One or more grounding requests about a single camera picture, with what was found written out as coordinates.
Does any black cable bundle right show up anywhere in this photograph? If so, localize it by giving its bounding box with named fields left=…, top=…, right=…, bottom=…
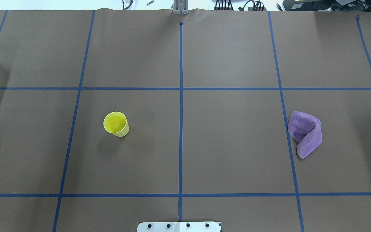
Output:
left=238, top=0, right=267, bottom=11

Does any yellow plastic cup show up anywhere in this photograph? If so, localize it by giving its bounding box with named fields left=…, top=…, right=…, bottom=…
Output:
left=103, top=111, right=129, bottom=138

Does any purple cloth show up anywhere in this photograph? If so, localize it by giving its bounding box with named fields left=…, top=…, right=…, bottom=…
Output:
left=288, top=111, right=322, bottom=160

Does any black cable bundle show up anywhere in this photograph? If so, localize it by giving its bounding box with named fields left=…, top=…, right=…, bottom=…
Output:
left=214, top=0, right=234, bottom=11
left=238, top=0, right=267, bottom=11

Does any grey metal camera post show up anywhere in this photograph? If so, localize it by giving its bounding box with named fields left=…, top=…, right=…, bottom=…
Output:
left=171, top=0, right=189, bottom=15

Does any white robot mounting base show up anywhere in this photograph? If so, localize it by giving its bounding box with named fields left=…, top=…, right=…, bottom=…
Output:
left=137, top=221, right=222, bottom=232

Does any black equipment box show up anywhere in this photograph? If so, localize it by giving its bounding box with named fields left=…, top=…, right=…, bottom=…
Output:
left=282, top=0, right=371, bottom=12

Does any black cable bundle left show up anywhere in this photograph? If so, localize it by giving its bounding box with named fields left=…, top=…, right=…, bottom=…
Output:
left=214, top=0, right=234, bottom=11

